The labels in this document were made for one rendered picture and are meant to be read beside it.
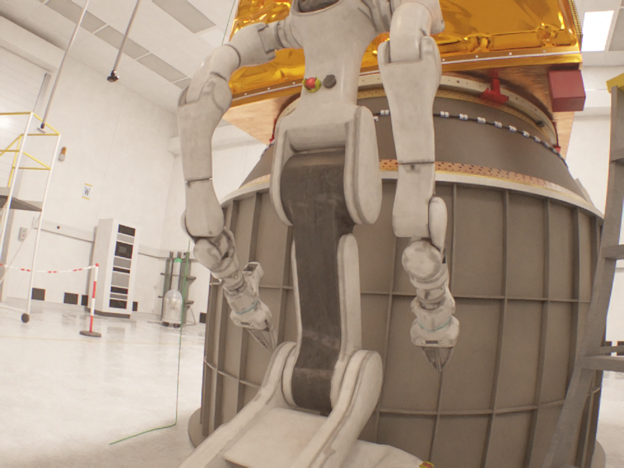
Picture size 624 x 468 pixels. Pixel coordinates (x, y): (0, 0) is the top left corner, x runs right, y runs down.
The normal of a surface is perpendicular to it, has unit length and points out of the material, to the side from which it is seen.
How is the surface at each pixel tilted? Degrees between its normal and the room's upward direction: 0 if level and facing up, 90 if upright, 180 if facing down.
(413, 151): 115
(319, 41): 128
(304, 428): 23
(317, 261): 110
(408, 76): 100
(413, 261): 134
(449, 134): 62
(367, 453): 69
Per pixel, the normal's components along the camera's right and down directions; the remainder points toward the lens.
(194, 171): 0.09, 0.22
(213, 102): 0.78, 0.15
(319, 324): -0.46, 0.15
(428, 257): -0.31, 0.52
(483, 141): 0.07, -0.62
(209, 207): 0.86, -0.17
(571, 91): -0.48, -0.20
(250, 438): -0.09, -0.98
